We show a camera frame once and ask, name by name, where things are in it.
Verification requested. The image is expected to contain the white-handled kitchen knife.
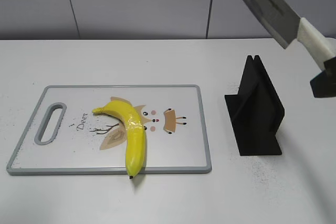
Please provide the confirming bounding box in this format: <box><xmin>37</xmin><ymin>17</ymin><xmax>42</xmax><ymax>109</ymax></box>
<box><xmin>243</xmin><ymin>0</ymin><xmax>335</xmax><ymax>73</ymax></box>

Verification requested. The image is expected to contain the yellow plastic banana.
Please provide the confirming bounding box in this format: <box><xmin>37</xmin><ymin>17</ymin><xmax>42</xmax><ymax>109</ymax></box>
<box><xmin>92</xmin><ymin>100</ymin><xmax>146</xmax><ymax>179</ymax></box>

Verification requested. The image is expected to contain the white grey-rimmed cutting board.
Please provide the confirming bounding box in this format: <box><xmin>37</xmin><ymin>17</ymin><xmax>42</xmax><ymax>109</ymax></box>
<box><xmin>6</xmin><ymin>84</ymin><xmax>212</xmax><ymax>175</ymax></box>

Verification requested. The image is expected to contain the black knife stand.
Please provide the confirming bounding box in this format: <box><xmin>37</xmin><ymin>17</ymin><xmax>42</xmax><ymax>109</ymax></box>
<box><xmin>224</xmin><ymin>55</ymin><xmax>285</xmax><ymax>156</ymax></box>

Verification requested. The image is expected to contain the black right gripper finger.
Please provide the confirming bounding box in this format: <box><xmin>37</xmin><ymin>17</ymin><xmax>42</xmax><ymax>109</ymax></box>
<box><xmin>310</xmin><ymin>57</ymin><xmax>336</xmax><ymax>98</ymax></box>

